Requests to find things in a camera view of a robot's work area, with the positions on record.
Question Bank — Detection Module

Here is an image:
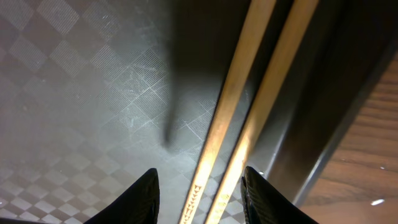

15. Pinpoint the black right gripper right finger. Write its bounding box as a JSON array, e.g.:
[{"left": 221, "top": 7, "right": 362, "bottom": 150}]
[{"left": 241, "top": 166, "right": 317, "bottom": 224}]

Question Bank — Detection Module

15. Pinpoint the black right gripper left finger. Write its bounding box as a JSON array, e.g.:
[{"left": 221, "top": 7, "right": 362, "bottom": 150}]
[{"left": 85, "top": 168, "right": 160, "bottom": 224}]

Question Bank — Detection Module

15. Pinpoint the wooden chopstick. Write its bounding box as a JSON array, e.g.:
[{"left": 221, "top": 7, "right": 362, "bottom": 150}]
[
  {"left": 179, "top": 0, "right": 276, "bottom": 224},
  {"left": 206, "top": 0, "right": 318, "bottom": 223}
]

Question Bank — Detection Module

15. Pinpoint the dark brown serving tray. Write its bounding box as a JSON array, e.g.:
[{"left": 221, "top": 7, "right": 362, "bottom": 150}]
[{"left": 1, "top": 0, "right": 397, "bottom": 223}]

